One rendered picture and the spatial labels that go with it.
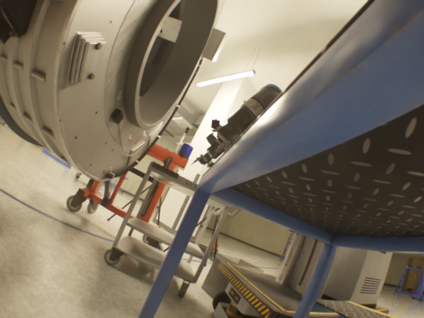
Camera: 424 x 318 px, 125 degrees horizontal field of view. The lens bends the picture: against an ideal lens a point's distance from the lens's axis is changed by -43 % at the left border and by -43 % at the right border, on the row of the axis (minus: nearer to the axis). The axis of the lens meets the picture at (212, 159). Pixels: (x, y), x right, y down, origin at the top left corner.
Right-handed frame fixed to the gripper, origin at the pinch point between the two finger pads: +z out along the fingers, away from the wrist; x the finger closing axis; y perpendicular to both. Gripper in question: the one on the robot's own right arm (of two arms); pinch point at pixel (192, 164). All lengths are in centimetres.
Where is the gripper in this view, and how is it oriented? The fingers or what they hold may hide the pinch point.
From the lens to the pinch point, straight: 100.2
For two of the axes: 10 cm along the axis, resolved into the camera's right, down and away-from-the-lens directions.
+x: -4.0, 2.5, 8.8
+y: 6.3, 7.7, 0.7
